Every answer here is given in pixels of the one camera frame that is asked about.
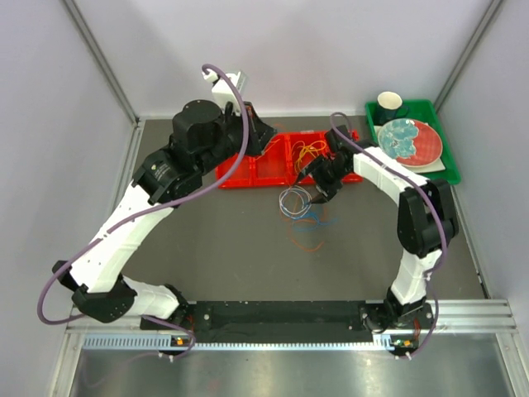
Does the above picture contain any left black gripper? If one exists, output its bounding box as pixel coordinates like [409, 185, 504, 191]
[196, 100, 278, 177]

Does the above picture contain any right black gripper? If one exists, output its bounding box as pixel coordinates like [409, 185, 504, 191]
[296, 155, 350, 205]

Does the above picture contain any white cable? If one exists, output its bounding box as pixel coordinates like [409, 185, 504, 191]
[279, 184, 314, 215]

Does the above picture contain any orange cable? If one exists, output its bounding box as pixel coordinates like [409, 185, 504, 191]
[268, 122, 331, 254]

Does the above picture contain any yellow cable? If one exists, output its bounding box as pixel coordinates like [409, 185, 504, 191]
[292, 139, 330, 177]

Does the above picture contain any blue cable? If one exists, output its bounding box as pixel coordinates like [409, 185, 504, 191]
[280, 194, 340, 232]

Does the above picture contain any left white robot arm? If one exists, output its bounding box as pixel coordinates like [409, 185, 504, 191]
[53, 65, 276, 328]

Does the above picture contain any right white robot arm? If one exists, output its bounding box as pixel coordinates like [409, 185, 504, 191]
[296, 129, 459, 328]

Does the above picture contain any red bin far left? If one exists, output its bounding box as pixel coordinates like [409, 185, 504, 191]
[215, 155, 255, 189]

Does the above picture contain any blue patterned plate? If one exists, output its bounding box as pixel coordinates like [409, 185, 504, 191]
[378, 118, 419, 159]

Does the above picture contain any dark green paper cup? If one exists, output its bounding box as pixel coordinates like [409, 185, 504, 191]
[374, 91, 409, 125]

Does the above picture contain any red round plate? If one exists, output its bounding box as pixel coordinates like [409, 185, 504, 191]
[404, 120, 443, 168]

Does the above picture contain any white square board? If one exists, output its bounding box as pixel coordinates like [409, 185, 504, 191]
[406, 159, 446, 174]

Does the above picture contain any green plastic tray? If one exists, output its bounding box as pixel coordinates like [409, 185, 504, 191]
[365, 99, 461, 185]

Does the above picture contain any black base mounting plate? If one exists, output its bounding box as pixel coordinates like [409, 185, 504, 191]
[140, 299, 393, 343]

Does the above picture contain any slotted grey cable duct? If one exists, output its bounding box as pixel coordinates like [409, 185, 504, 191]
[82, 332, 394, 352]

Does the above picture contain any aluminium rail left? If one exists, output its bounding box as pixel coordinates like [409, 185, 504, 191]
[65, 316, 141, 334]

